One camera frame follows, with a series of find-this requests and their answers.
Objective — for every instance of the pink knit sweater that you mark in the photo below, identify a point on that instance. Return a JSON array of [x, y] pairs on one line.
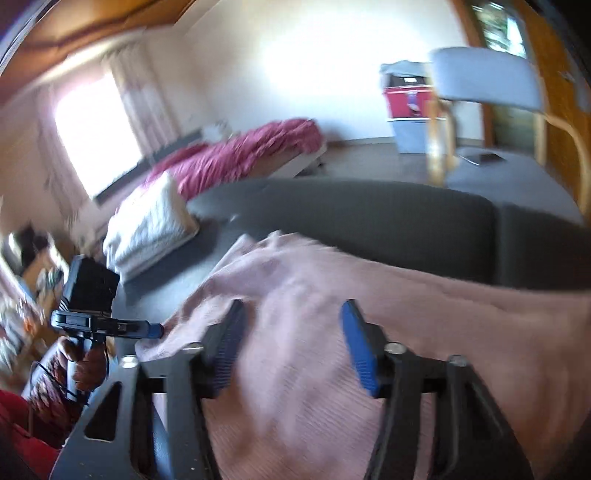
[[300, 323]]

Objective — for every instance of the black leather ottoman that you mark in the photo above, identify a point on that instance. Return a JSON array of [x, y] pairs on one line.
[[369, 217]]

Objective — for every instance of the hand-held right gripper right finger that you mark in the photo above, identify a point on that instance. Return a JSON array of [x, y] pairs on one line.
[[360, 350]]

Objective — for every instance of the window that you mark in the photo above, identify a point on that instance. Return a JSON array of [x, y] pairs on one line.
[[97, 134]]

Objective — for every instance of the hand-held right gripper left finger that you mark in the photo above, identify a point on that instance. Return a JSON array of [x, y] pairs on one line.
[[228, 350]]

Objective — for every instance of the folded cream knit sweater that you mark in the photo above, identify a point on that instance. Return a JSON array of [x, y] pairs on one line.
[[147, 230]]

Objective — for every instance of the cluttered wooden desk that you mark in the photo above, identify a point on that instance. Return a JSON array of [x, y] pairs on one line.
[[27, 295]]

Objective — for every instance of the person's left hand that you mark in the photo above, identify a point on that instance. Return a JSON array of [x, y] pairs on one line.
[[90, 369]]

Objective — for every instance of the grey armchair with wooden arms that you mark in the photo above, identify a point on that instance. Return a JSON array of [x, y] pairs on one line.
[[489, 78]]

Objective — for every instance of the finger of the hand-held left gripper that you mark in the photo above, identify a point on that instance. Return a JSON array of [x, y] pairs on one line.
[[151, 330]]

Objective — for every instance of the smartphone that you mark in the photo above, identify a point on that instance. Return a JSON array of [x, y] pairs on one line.
[[482, 158]]

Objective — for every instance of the wooden door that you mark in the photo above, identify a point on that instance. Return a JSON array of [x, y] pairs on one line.
[[563, 69]]

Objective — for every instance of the white plastic storage box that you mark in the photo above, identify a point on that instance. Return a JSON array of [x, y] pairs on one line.
[[413, 136]]

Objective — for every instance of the patterned curtain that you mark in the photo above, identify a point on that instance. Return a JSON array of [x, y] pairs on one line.
[[147, 97]]

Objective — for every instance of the red fabric storage box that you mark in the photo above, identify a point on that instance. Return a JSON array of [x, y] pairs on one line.
[[406, 104]]

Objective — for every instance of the grey garment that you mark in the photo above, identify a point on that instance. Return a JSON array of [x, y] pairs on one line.
[[401, 69]]

